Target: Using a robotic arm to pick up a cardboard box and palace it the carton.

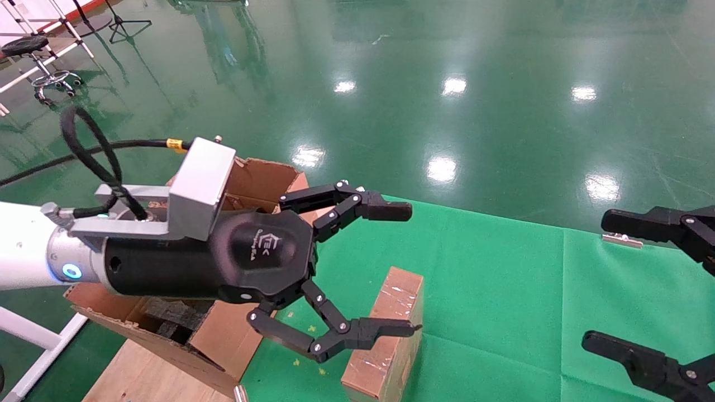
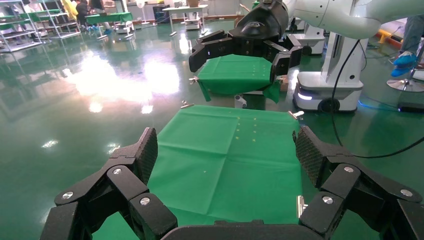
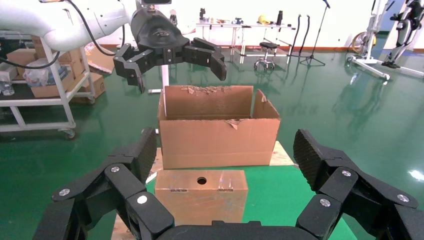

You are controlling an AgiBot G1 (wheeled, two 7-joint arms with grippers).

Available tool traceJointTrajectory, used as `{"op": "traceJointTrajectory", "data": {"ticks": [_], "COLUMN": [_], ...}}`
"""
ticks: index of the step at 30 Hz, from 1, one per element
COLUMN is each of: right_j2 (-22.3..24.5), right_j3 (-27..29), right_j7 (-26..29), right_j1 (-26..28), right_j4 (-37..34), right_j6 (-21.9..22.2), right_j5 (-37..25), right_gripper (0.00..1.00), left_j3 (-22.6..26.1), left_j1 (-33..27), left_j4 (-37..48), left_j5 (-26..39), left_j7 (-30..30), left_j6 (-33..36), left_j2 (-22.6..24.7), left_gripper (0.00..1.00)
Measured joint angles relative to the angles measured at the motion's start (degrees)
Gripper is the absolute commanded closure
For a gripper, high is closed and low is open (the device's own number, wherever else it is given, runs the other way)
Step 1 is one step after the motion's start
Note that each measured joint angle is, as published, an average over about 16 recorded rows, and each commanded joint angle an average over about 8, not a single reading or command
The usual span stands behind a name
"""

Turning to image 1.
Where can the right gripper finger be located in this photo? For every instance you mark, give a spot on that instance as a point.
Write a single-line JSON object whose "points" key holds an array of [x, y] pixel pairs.
{"points": [[670, 223], [648, 363]]}

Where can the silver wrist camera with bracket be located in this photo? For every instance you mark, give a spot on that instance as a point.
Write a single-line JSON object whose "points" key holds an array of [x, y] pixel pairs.
{"points": [[201, 184]]}

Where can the white frame table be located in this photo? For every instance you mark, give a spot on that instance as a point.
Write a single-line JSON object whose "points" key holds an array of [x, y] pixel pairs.
{"points": [[76, 33]]}

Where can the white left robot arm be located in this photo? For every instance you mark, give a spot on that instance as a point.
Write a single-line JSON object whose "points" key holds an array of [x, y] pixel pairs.
{"points": [[22, 245]]}

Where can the black foam insert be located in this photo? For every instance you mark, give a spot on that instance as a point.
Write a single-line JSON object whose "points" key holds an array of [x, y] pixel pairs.
{"points": [[173, 318]]}

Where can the large open cardboard carton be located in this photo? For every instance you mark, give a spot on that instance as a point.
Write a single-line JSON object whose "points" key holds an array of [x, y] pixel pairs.
{"points": [[229, 340]]}

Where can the white metal stand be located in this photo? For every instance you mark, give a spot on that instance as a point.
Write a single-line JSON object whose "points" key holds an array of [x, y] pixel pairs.
{"points": [[28, 330]]}

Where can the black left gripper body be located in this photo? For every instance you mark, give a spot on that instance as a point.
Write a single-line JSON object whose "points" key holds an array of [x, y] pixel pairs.
{"points": [[184, 268]]}

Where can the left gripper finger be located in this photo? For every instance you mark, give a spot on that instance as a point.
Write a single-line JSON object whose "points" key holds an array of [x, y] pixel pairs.
{"points": [[385, 211], [363, 330]]}

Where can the small cardboard box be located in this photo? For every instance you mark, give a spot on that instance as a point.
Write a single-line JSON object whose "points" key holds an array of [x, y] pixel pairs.
{"points": [[391, 301]]}

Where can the black round stool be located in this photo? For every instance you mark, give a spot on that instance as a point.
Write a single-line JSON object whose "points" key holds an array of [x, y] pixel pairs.
{"points": [[25, 44]]}

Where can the green cloth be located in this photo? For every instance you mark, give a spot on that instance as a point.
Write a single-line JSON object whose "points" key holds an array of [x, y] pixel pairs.
{"points": [[503, 290]]}

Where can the black round stand base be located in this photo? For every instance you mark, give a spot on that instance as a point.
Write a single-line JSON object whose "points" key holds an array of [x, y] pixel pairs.
{"points": [[98, 25]]}

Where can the black tripod stand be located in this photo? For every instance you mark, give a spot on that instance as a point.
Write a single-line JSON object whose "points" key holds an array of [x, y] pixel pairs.
{"points": [[118, 21]]}

